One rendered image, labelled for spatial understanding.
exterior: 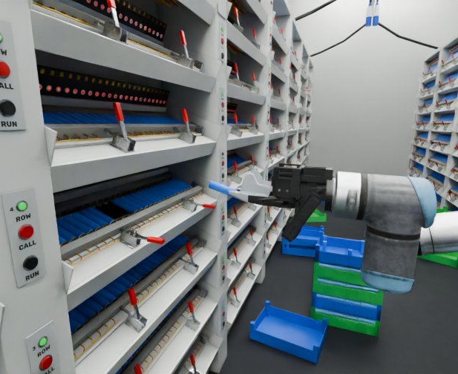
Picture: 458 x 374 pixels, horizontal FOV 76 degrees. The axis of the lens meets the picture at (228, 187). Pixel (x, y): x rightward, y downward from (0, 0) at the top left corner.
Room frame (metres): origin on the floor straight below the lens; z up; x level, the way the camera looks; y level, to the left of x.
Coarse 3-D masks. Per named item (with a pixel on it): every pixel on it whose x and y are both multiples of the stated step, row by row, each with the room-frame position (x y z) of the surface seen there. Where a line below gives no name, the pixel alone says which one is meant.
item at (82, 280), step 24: (168, 168) 0.99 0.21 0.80; (72, 192) 0.62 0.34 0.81; (216, 192) 0.97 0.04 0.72; (168, 216) 0.74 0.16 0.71; (192, 216) 0.80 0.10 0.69; (144, 240) 0.60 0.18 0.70; (168, 240) 0.70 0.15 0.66; (96, 264) 0.48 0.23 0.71; (120, 264) 0.52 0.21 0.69; (72, 288) 0.42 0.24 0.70; (96, 288) 0.47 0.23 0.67
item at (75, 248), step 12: (192, 192) 0.89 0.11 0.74; (156, 204) 0.73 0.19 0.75; (168, 204) 0.76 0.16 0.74; (132, 216) 0.64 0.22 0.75; (144, 216) 0.66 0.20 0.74; (108, 228) 0.56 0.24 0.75; (132, 228) 0.61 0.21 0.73; (84, 240) 0.50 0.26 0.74; (96, 240) 0.52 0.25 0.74; (72, 252) 0.47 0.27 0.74; (72, 264) 0.45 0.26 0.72
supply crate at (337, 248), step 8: (320, 232) 1.45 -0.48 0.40; (320, 240) 1.45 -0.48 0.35; (328, 240) 1.45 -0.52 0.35; (336, 240) 1.43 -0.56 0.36; (344, 240) 1.42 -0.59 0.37; (352, 240) 1.40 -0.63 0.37; (360, 240) 1.39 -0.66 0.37; (320, 248) 1.42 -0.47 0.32; (328, 248) 1.42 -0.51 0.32; (336, 248) 1.42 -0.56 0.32; (344, 248) 1.42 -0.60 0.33; (352, 248) 1.40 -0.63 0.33; (320, 256) 1.27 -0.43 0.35; (328, 256) 1.26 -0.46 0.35; (336, 256) 1.25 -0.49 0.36; (344, 256) 1.23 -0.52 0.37; (352, 256) 1.22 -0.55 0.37; (360, 256) 1.32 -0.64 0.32; (336, 264) 1.25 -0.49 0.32; (344, 264) 1.23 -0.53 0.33; (352, 264) 1.22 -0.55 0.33; (360, 264) 1.21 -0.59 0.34
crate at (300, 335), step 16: (256, 320) 1.22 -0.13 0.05; (272, 320) 1.28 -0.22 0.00; (288, 320) 1.28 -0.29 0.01; (304, 320) 1.24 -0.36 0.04; (256, 336) 1.15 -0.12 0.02; (272, 336) 1.11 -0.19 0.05; (288, 336) 1.17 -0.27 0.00; (304, 336) 1.17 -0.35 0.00; (320, 336) 1.17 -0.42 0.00; (288, 352) 1.07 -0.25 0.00; (304, 352) 1.04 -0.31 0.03; (320, 352) 1.07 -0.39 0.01
